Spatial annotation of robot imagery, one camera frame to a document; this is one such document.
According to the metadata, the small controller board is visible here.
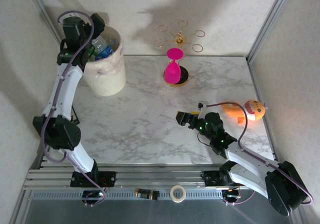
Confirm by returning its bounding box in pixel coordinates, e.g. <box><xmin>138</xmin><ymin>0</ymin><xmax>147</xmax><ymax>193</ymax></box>
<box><xmin>81</xmin><ymin>187</ymin><xmax>111</xmax><ymax>208</ymax></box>
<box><xmin>221</xmin><ymin>187</ymin><xmax>242</xmax><ymax>207</ymax></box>

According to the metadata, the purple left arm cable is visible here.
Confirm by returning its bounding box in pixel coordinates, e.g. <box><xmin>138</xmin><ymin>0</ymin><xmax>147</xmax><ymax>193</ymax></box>
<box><xmin>41</xmin><ymin>10</ymin><xmax>106</xmax><ymax>207</ymax></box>

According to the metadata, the aluminium frame post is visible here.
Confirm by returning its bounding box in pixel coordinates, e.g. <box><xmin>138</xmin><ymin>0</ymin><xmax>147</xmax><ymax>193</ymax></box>
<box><xmin>246</xmin><ymin>0</ymin><xmax>296</xmax><ymax>64</ymax></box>
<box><xmin>23</xmin><ymin>0</ymin><xmax>73</xmax><ymax>64</ymax></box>

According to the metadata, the water bottle with white cap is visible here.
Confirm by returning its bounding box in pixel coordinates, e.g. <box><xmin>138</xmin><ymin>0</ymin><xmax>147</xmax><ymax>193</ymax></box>
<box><xmin>90</xmin><ymin>34</ymin><xmax>115</xmax><ymax>61</ymax></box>

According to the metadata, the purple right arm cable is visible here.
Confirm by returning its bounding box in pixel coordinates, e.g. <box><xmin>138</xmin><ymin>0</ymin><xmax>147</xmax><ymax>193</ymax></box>
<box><xmin>204</xmin><ymin>101</ymin><xmax>314</xmax><ymax>206</ymax></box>

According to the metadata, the black and gold cylinder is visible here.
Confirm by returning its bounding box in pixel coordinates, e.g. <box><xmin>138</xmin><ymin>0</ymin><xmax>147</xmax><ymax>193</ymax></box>
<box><xmin>134</xmin><ymin>187</ymin><xmax>161</xmax><ymax>201</ymax></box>

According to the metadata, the aluminium table side rail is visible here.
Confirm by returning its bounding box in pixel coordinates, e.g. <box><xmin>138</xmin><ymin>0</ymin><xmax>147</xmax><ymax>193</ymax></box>
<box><xmin>247</xmin><ymin>61</ymin><xmax>277</xmax><ymax>161</ymax></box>

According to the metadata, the grey slotted cable duct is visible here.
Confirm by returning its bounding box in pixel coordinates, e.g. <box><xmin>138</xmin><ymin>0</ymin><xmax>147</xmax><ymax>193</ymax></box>
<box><xmin>29</xmin><ymin>190</ymin><xmax>225</xmax><ymax>201</ymax></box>

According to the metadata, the white textured waste bin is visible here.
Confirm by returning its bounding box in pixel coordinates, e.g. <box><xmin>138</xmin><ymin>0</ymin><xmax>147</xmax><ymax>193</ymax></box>
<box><xmin>81</xmin><ymin>27</ymin><xmax>128</xmax><ymax>97</ymax></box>

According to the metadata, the pink plastic wine glass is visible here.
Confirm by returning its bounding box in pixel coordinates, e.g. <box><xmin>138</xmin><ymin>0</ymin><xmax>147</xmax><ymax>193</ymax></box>
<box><xmin>163</xmin><ymin>47</ymin><xmax>184</xmax><ymax>84</ymax></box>

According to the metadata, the white tape roll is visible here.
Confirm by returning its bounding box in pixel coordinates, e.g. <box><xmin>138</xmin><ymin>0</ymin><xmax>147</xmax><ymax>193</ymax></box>
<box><xmin>169</xmin><ymin>184</ymin><xmax>187</xmax><ymax>203</ymax></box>

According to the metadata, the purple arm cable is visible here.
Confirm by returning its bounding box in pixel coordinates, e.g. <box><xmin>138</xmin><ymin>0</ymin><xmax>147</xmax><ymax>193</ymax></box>
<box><xmin>204</xmin><ymin>101</ymin><xmax>314</xmax><ymax>206</ymax></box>
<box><xmin>41</xmin><ymin>10</ymin><xmax>106</xmax><ymax>207</ymax></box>

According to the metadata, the orange plush monster toy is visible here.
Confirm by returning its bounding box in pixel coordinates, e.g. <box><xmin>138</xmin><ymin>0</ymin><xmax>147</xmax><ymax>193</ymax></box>
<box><xmin>221</xmin><ymin>99</ymin><xmax>269</xmax><ymax>125</ymax></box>

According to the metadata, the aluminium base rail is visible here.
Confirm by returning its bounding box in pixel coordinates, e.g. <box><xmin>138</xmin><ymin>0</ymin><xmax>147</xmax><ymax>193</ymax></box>
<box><xmin>22</xmin><ymin>152</ymin><xmax>273</xmax><ymax>191</ymax></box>

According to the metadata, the gold wire glass rack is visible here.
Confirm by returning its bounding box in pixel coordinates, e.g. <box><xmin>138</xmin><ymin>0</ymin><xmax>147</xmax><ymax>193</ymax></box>
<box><xmin>154</xmin><ymin>20</ymin><xmax>207</xmax><ymax>88</ymax></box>

